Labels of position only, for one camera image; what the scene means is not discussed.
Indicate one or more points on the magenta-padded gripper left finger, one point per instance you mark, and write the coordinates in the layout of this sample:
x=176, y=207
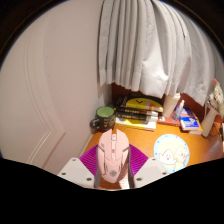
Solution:
x=75, y=170

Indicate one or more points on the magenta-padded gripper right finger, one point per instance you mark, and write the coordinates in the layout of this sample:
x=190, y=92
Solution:
x=150, y=170

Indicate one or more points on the pink computer mouse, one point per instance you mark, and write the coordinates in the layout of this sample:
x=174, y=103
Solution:
x=112, y=153

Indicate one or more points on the round cartoon print mouse pad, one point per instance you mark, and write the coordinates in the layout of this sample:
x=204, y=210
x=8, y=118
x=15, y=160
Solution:
x=171, y=151

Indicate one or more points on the red-brown book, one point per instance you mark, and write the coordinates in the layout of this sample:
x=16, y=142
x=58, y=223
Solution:
x=166, y=120

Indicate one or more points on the dark mug with green inside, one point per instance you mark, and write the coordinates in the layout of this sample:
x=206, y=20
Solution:
x=106, y=120

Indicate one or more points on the orange book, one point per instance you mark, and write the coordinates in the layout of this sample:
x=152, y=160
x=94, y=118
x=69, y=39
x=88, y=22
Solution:
x=196, y=132

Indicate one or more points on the blue book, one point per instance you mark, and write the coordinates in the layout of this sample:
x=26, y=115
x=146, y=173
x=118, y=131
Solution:
x=190, y=121

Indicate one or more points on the clear spray bottle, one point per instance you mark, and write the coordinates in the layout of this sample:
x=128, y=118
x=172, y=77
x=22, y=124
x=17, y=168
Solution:
x=177, y=112

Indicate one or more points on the yellow and black cover book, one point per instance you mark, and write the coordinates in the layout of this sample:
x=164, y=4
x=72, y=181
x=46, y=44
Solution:
x=140, y=101

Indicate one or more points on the cream travel cup with lid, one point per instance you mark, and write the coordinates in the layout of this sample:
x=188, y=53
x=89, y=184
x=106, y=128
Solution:
x=170, y=104

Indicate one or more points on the white pitcher vase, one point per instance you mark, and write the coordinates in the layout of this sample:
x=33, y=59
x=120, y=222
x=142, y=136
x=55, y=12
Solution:
x=209, y=121

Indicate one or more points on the white curtain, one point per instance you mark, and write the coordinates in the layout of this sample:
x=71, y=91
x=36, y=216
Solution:
x=150, y=46

